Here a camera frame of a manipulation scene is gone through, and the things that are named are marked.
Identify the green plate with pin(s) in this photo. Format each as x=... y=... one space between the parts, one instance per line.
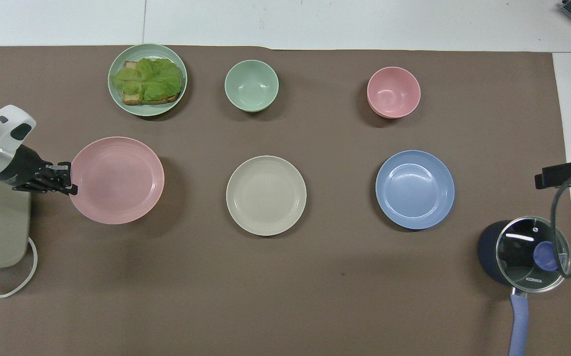
x=117 y=101

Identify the green lettuce leaf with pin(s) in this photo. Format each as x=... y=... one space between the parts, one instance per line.
x=149 y=79

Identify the pink plate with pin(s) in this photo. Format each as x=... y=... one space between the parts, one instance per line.
x=117 y=180

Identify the pink bowl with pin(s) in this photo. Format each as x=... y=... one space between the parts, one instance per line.
x=393 y=92

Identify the beige plate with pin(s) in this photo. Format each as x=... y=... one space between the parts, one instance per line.
x=266 y=195

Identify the green bowl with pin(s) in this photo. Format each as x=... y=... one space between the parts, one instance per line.
x=251 y=85

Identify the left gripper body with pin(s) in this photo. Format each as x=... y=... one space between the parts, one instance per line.
x=24 y=165

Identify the glass pot lid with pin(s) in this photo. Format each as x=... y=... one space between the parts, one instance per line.
x=520 y=257

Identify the dark blue pot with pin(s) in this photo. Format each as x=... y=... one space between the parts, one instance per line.
x=487 y=252

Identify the blue plate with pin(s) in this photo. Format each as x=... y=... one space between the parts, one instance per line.
x=415 y=190

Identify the toast slice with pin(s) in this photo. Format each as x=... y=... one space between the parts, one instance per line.
x=134 y=99

